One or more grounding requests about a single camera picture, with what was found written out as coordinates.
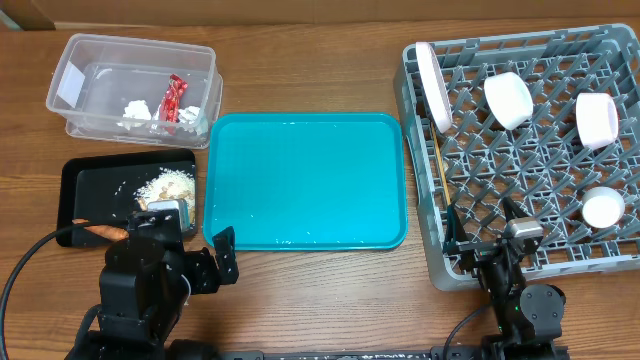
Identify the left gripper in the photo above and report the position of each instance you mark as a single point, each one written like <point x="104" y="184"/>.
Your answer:
<point x="207" y="280"/>

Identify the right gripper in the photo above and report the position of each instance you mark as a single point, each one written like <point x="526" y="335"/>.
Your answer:
<point x="475" y="251"/>

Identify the rice and food scraps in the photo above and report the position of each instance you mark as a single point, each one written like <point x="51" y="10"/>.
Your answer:
<point x="168" y="185"/>

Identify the orange carrot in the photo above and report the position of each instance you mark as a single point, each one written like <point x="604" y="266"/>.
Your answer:
<point x="110" y="230"/>

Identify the small white cup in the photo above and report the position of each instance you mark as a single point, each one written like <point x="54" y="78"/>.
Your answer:
<point x="602" y="207"/>

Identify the white bowl with food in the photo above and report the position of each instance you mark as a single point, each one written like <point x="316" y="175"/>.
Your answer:
<point x="509" y="99"/>

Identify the white tissue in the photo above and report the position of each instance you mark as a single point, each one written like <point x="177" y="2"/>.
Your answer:
<point x="135" y="113"/>
<point x="190" y="116"/>

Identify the white round plate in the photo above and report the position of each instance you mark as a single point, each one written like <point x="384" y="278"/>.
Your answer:
<point x="434" y="86"/>

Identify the red snack wrapper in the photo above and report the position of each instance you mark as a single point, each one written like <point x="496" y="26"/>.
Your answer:
<point x="169" y="107"/>

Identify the large white bowl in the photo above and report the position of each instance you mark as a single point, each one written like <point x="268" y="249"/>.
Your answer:
<point x="597" y="120"/>

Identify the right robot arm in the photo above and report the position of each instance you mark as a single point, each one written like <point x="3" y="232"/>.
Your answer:
<point x="528" y="316"/>

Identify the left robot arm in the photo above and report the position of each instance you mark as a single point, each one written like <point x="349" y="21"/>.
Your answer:
<point x="146" y="282"/>

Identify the grey dishwasher rack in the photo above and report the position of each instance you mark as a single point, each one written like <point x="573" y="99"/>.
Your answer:
<point x="542" y="164"/>

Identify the clear plastic waste bin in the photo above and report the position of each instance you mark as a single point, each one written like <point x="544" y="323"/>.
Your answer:
<point x="97" y="76"/>

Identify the teal serving tray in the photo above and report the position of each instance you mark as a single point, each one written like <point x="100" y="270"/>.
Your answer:
<point x="307" y="181"/>

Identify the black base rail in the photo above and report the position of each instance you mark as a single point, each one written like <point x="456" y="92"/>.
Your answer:
<point x="435" y="353"/>

